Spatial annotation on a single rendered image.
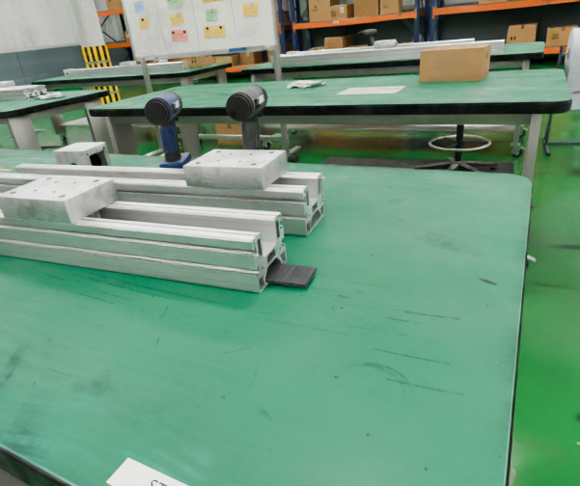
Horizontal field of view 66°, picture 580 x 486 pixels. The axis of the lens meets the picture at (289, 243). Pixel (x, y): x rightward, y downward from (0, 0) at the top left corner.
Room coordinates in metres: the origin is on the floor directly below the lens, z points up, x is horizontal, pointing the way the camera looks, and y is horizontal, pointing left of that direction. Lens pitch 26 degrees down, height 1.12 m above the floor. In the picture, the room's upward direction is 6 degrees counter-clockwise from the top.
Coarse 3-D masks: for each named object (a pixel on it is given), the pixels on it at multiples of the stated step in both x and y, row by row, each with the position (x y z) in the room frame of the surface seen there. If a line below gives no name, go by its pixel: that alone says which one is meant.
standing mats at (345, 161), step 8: (328, 160) 3.79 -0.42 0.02; (336, 160) 3.77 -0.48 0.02; (344, 160) 3.75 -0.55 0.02; (352, 160) 3.72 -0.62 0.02; (360, 160) 3.69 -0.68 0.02; (368, 160) 3.67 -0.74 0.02; (376, 160) 3.64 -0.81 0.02; (384, 160) 3.62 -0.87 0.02; (392, 160) 3.60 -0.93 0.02; (400, 160) 3.57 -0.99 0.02; (408, 160) 3.54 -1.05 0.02; (416, 160) 3.52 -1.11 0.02; (424, 160) 3.50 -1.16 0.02; (432, 160) 3.47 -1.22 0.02; (440, 160) 3.45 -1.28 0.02; (400, 168) 3.37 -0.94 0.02; (408, 168) 3.35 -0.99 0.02; (480, 168) 3.17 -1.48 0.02; (488, 168) 3.15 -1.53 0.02; (496, 168) 3.13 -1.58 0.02; (504, 168) 3.11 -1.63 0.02; (512, 168) 3.11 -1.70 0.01
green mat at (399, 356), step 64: (384, 192) 0.88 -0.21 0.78; (448, 192) 0.84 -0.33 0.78; (512, 192) 0.81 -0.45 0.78; (0, 256) 0.76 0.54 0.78; (320, 256) 0.63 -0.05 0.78; (384, 256) 0.60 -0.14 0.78; (448, 256) 0.58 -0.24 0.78; (512, 256) 0.56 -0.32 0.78; (0, 320) 0.54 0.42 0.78; (64, 320) 0.52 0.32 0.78; (128, 320) 0.50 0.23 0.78; (192, 320) 0.49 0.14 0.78; (256, 320) 0.47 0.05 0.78; (320, 320) 0.46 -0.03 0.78; (384, 320) 0.44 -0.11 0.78; (448, 320) 0.43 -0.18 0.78; (512, 320) 0.42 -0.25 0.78; (0, 384) 0.40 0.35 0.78; (64, 384) 0.39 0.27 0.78; (128, 384) 0.38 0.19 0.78; (192, 384) 0.37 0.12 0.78; (256, 384) 0.36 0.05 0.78; (320, 384) 0.35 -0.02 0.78; (384, 384) 0.34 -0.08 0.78; (448, 384) 0.33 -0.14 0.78; (512, 384) 0.32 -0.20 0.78; (64, 448) 0.30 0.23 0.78; (128, 448) 0.29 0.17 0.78; (192, 448) 0.29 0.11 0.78; (256, 448) 0.28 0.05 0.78; (320, 448) 0.27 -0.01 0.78; (384, 448) 0.26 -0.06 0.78; (448, 448) 0.26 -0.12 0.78
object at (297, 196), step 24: (24, 168) 1.10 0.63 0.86; (48, 168) 1.06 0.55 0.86; (72, 168) 1.03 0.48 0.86; (96, 168) 1.01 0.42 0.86; (120, 168) 0.98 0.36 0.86; (144, 168) 0.96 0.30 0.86; (168, 168) 0.94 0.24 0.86; (0, 192) 1.04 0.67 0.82; (120, 192) 0.88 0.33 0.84; (144, 192) 0.86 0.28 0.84; (168, 192) 0.84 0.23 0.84; (192, 192) 0.80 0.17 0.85; (216, 192) 0.78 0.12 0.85; (240, 192) 0.76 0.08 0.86; (264, 192) 0.74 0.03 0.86; (288, 192) 0.72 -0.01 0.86; (312, 192) 0.78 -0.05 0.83; (288, 216) 0.73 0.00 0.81; (312, 216) 0.78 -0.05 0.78
